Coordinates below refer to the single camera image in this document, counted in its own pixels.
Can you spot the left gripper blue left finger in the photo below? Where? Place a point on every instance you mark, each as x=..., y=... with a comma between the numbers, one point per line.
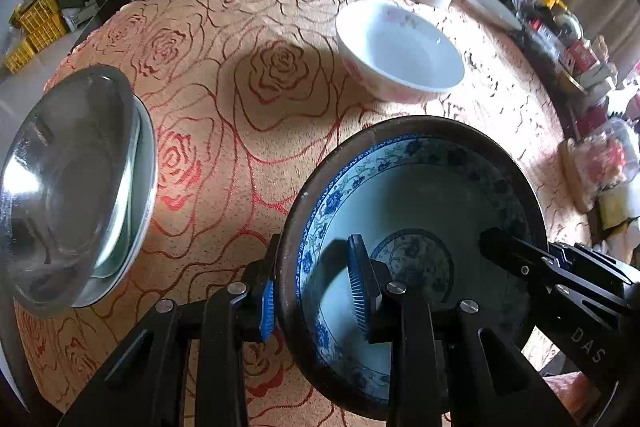
x=258, y=306

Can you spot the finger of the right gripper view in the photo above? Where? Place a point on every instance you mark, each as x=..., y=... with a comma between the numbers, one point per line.
x=535, y=269

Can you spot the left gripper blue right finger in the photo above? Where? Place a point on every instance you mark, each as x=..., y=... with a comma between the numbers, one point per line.
x=368, y=279

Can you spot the blue patterned dark bowl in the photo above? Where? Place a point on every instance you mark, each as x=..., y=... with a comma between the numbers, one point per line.
x=419, y=190

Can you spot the stainless steel bowl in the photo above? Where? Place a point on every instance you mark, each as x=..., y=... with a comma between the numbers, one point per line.
x=59, y=187

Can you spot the glass dome with flowers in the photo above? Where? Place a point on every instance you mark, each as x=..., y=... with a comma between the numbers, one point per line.
x=604, y=159

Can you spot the round pale green plate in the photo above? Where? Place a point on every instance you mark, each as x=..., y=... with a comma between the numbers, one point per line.
x=138, y=215

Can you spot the rose patterned tablecloth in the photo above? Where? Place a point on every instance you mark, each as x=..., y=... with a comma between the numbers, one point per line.
x=247, y=97

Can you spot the white ceramic bowl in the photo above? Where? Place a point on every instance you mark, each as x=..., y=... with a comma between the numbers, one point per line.
x=396, y=55

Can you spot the small white plate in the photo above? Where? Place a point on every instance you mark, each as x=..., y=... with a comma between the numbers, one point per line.
x=496, y=13

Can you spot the yellow plastic crates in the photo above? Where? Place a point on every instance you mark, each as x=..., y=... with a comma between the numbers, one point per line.
x=39, y=24

